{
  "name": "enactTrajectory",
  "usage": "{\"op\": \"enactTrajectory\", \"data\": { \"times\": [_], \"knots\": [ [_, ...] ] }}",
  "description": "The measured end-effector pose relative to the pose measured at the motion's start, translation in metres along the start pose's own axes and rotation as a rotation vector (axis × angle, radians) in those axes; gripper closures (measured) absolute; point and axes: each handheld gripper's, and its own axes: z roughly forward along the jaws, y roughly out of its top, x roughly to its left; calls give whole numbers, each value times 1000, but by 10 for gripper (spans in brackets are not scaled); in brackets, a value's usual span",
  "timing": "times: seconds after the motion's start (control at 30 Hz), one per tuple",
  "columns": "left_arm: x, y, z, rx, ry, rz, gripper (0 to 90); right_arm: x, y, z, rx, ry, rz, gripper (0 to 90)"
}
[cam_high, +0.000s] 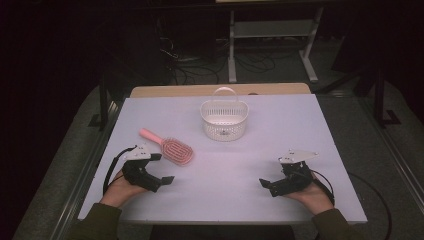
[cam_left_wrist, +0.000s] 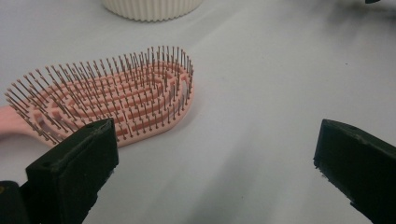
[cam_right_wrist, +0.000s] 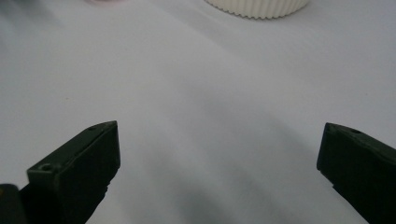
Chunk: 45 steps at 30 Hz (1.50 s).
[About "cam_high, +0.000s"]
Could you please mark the white metal stand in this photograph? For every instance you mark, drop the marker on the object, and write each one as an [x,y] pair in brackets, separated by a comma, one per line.
[273,29]

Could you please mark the black metal stand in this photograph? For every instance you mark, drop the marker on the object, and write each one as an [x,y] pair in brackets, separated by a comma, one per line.
[104,100]
[380,100]

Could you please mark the person's left hand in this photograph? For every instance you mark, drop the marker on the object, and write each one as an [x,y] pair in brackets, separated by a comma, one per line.
[118,192]

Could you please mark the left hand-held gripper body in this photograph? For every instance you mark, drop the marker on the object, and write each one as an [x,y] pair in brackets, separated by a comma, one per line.
[138,154]

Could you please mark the person's right hand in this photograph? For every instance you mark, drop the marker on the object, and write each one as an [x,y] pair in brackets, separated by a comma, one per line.
[315,198]

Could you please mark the aluminium rail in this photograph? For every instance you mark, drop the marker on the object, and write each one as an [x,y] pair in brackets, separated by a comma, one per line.
[396,153]
[86,173]

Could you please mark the white plastic basket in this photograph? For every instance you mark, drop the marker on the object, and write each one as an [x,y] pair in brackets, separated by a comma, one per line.
[224,125]

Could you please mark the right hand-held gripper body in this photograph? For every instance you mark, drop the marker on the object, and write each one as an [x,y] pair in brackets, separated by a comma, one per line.
[295,180]

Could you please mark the pink hairbrush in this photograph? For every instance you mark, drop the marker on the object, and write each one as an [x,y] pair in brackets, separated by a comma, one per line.
[173,150]

